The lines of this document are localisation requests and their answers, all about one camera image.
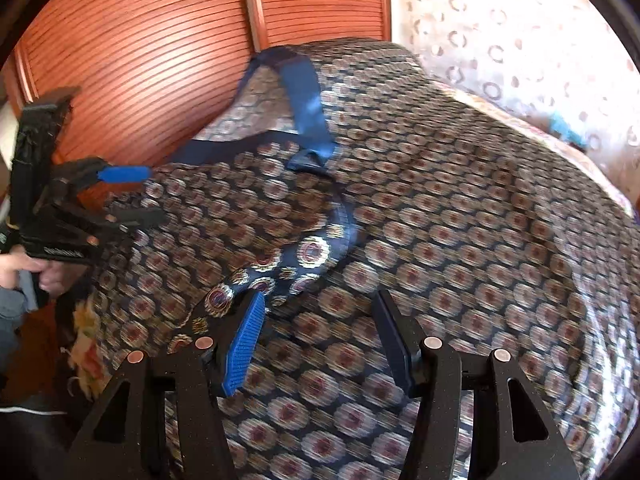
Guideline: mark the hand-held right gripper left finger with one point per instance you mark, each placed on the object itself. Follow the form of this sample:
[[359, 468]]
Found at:
[[244, 342]]

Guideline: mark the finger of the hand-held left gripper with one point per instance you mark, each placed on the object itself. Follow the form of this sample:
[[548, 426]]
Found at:
[[125, 173], [135, 216]]

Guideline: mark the light blue small box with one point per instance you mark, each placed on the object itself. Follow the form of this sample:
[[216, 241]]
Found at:
[[565, 130]]

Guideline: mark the navy patterned garment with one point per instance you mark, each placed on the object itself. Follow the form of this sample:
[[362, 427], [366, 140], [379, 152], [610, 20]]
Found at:
[[450, 210]]

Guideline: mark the cream floral bedspread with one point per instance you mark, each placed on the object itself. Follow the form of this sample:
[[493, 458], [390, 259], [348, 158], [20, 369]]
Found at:
[[560, 150]]

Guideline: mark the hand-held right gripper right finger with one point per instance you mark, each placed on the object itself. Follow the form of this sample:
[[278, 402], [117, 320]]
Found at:
[[396, 347]]

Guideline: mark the wooden slatted wardrobe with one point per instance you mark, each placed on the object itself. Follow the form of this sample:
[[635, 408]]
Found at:
[[150, 60]]

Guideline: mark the person's left hand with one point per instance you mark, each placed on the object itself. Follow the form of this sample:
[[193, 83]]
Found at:
[[15, 270]]

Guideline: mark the person's dark trousers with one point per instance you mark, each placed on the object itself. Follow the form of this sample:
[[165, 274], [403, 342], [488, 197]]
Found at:
[[30, 440]]

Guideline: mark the white circle-print curtain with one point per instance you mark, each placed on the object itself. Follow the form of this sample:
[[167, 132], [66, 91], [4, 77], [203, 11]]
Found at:
[[500, 10]]

